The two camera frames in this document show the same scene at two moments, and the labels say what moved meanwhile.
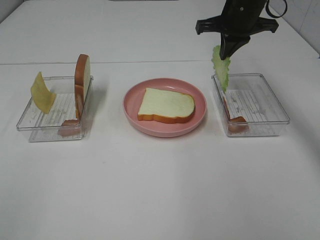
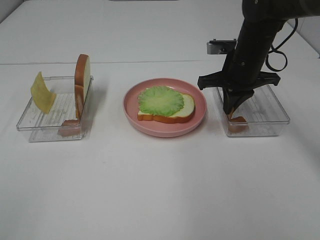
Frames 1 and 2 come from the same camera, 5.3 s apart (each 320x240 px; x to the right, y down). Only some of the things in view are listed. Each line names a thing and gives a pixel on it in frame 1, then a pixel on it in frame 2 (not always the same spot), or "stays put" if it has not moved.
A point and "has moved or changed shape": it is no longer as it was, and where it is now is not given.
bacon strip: x=237 y=124 stays put
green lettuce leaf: x=221 y=67 has moved or changed shape
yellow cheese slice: x=43 y=97 stays put
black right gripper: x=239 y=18 to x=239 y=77
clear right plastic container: x=250 y=95 stays put
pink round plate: x=151 y=127 stays put
